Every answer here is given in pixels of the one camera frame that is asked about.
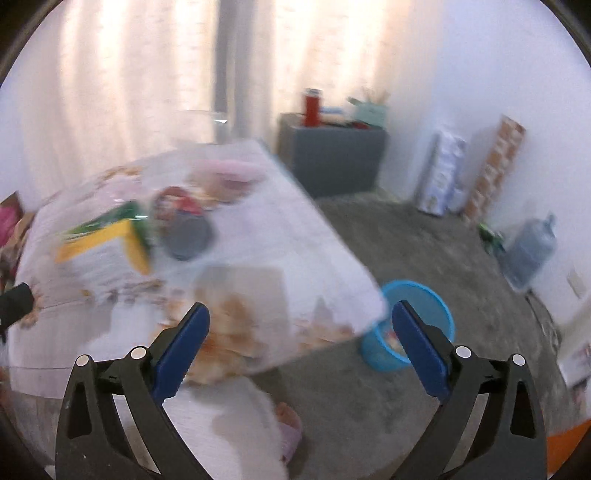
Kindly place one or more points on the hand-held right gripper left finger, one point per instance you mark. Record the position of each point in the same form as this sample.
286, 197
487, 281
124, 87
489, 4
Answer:
182, 350

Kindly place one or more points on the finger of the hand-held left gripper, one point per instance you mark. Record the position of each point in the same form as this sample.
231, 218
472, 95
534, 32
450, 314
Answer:
16, 304

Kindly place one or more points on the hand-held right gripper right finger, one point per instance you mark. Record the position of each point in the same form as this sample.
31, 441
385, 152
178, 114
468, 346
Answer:
422, 350

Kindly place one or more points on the blue plastic mesh basket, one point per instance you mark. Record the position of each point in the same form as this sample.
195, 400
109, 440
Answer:
431, 302

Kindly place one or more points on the green and yellow carton box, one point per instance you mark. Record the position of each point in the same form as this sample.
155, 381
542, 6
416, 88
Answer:
111, 230

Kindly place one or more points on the pink printed bag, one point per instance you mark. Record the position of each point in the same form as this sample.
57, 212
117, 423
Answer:
9, 219

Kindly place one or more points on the white cloth garment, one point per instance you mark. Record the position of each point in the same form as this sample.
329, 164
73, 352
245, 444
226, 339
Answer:
240, 429

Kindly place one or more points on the grey round can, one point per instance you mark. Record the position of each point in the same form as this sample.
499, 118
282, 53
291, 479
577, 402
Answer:
187, 233

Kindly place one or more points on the green packet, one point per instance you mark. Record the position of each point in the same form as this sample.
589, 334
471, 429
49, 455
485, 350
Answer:
491, 237

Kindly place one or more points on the large clear water jug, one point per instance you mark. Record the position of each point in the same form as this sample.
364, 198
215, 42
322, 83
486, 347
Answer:
528, 251

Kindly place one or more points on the white printed tablecloth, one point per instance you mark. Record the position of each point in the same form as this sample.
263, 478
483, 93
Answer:
286, 240

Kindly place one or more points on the white flat box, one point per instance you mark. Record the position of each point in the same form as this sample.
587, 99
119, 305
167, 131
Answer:
577, 364

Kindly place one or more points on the orange object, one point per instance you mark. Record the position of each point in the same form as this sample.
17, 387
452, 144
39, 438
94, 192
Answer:
570, 445

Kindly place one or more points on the white printed carton box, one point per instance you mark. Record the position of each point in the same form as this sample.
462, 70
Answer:
441, 175

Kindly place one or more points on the grey cabinet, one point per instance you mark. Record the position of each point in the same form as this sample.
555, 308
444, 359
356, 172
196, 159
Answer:
332, 159

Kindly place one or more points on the teal utensil holder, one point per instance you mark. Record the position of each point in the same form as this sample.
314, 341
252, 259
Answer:
371, 113

